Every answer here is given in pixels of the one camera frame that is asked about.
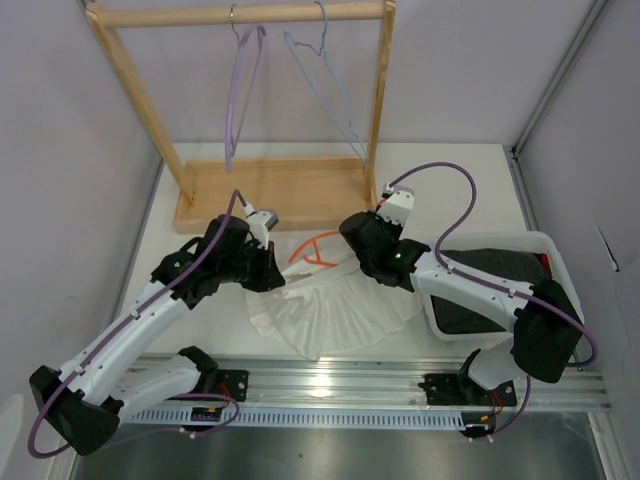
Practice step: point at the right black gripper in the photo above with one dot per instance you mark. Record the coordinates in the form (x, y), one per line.
(397, 228)

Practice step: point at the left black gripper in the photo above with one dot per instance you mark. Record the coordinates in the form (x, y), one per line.
(269, 276)

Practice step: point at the white pleated skirt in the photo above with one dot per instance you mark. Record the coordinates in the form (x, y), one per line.
(330, 311)

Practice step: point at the orange plastic hanger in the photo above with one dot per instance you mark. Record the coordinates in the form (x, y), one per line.
(319, 252)

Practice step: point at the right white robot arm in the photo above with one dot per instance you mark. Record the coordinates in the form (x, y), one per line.
(541, 319)

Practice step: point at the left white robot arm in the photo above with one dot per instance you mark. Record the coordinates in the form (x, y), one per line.
(86, 399)

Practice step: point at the purple plastic hanger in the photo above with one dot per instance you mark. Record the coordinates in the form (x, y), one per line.
(236, 111)

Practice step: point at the black dotted garment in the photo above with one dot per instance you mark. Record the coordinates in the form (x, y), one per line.
(455, 320)

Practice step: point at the white plastic basket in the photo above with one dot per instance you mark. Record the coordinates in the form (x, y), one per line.
(527, 241)

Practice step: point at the red garment in basket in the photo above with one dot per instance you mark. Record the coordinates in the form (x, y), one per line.
(544, 261)

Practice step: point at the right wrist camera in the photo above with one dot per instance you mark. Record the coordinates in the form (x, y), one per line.
(396, 204)

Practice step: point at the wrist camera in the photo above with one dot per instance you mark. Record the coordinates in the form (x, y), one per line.
(396, 204)
(261, 223)

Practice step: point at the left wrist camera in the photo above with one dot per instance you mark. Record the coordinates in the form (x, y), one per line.
(261, 223)

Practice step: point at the aluminium mounting rail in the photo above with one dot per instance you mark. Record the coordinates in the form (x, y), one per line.
(361, 384)

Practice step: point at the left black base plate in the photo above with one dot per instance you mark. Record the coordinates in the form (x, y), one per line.
(232, 383)

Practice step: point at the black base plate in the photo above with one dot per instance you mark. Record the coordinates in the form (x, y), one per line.
(448, 389)
(232, 383)

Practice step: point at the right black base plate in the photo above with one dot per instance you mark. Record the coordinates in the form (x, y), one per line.
(448, 389)

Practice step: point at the perforated cable duct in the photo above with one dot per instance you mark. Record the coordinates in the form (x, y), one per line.
(302, 418)

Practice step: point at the light blue wire hanger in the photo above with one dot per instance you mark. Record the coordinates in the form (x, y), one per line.
(313, 62)

